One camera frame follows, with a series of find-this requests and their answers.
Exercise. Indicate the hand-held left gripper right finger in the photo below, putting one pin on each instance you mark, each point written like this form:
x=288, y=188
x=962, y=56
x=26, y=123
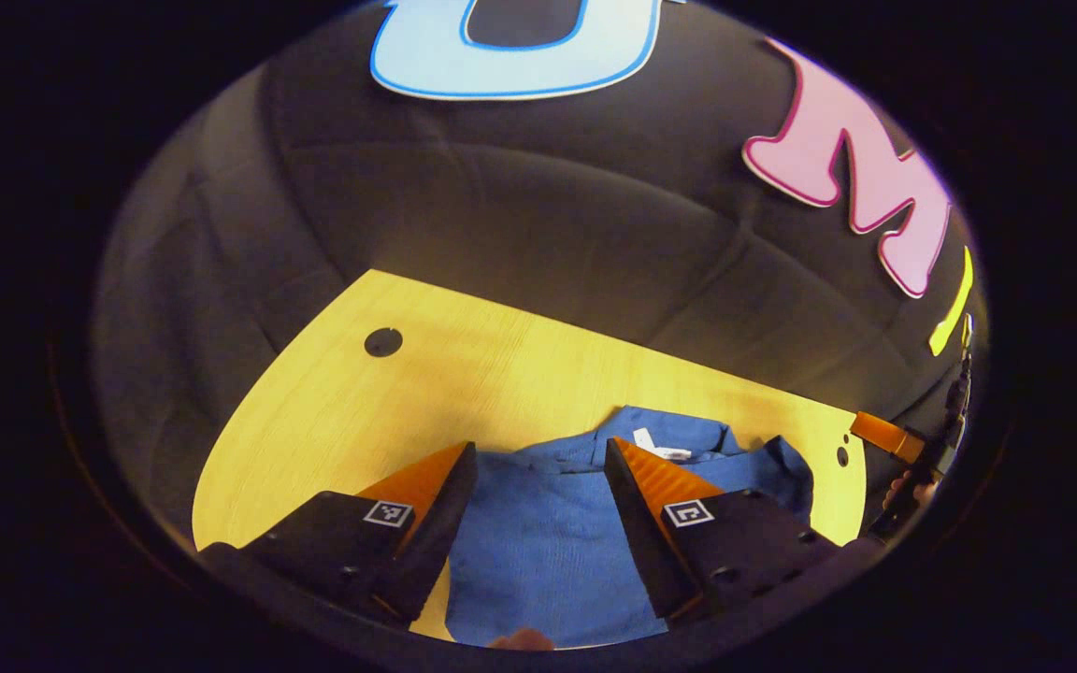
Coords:
x=637, y=523

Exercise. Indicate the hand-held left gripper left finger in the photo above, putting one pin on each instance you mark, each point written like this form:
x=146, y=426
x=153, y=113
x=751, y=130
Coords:
x=440, y=523

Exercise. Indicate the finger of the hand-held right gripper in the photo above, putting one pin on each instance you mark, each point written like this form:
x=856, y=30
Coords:
x=884, y=435

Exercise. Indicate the black backdrop cloth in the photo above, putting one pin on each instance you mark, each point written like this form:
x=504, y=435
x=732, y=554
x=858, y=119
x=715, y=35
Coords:
x=501, y=215

